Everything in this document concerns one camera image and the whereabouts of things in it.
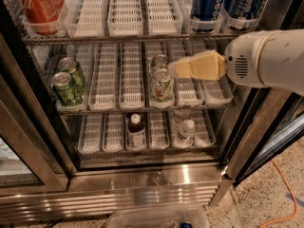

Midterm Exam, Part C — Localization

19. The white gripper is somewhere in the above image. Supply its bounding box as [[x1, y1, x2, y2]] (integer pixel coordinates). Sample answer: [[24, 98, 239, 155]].
[[168, 30, 270, 88]]

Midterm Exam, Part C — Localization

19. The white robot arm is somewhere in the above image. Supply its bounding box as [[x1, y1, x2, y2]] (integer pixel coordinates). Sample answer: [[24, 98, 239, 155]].
[[168, 29, 304, 96]]

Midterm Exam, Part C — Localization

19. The rear silver soda can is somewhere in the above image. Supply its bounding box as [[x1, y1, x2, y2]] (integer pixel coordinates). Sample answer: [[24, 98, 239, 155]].
[[150, 54, 169, 72]]

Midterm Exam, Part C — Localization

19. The open fridge door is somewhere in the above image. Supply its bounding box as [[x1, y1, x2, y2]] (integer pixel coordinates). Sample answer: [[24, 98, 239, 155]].
[[226, 88, 304, 186]]

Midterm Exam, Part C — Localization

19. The stainless steel fridge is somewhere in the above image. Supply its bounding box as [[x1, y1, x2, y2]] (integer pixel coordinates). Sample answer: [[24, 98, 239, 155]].
[[0, 0, 303, 225]]

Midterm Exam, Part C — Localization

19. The rear green soda can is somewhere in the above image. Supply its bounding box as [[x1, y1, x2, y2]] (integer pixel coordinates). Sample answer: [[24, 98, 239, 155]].
[[58, 57, 86, 94]]

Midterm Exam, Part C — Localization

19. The green soda can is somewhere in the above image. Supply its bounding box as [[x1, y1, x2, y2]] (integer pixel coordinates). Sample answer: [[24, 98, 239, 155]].
[[58, 57, 86, 94], [51, 72, 83, 107]]

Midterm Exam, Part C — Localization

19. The front green soda can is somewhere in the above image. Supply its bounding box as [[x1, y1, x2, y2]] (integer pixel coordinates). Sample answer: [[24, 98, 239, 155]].
[[51, 72, 83, 107]]

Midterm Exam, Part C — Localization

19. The front red cola can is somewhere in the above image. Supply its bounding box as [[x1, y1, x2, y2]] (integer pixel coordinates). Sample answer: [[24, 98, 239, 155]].
[[19, 0, 60, 35]]

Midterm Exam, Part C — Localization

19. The rear clear water bottle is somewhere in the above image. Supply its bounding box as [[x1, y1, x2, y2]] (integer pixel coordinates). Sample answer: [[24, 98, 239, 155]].
[[174, 109, 190, 124]]

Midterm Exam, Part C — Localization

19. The clear water bottle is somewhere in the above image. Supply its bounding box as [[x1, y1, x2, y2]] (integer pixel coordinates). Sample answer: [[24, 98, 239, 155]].
[[176, 120, 196, 148], [174, 109, 190, 124]]

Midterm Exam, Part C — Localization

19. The dark juice bottle white cap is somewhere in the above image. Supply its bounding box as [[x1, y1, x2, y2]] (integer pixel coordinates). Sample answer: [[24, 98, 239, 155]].
[[127, 113, 145, 150]]

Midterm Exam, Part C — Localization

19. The clear plastic bin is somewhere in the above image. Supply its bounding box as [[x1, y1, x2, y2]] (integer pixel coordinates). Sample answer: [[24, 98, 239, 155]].
[[106, 204, 210, 228]]

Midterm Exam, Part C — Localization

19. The blue bottle cap in bin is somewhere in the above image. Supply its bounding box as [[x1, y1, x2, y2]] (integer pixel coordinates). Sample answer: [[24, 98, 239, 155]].
[[180, 222, 193, 228]]

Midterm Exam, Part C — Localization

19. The middle wire shelf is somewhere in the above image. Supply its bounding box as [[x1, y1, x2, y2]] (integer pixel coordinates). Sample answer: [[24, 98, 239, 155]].
[[59, 102, 236, 115]]

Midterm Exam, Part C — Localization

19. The wire shelf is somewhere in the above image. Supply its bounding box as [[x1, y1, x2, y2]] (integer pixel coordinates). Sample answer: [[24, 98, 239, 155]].
[[23, 33, 240, 46], [59, 102, 236, 115]]

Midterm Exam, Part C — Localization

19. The orange power cable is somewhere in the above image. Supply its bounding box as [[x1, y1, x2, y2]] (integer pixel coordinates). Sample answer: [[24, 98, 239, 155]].
[[258, 159, 299, 228]]

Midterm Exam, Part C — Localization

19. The top wire shelf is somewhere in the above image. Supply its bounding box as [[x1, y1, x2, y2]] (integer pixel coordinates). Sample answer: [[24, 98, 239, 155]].
[[23, 33, 240, 46]]

